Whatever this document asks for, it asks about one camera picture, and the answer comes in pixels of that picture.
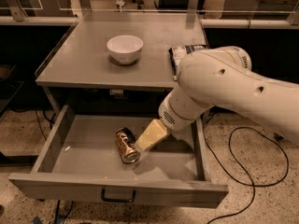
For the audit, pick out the padded gripper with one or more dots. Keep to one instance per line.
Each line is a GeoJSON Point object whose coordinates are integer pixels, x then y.
{"type": "Point", "coordinates": [172, 116]}

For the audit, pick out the orange soda can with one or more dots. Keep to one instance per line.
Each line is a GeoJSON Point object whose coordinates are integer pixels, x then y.
{"type": "Point", "coordinates": [125, 142]}

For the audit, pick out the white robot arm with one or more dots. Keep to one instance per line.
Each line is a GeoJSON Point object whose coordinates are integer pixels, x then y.
{"type": "Point", "coordinates": [222, 77]}

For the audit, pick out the grey metal counter cabinet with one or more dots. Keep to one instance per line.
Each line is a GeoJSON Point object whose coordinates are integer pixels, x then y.
{"type": "Point", "coordinates": [83, 61]}

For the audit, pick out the grey open top drawer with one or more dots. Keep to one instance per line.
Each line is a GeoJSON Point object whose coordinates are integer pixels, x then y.
{"type": "Point", "coordinates": [80, 158]}

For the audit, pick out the blue white chip bag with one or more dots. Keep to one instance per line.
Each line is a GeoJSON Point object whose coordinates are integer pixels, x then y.
{"type": "Point", "coordinates": [177, 53]}

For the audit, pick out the white ceramic bowl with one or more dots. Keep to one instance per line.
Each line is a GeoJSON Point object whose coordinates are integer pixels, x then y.
{"type": "Point", "coordinates": [125, 49]}

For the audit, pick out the black drawer handle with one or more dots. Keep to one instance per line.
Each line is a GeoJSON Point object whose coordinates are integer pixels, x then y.
{"type": "Point", "coordinates": [117, 197]}

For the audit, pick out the white horizontal rail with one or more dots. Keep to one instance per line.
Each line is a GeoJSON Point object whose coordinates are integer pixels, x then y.
{"type": "Point", "coordinates": [208, 23]}

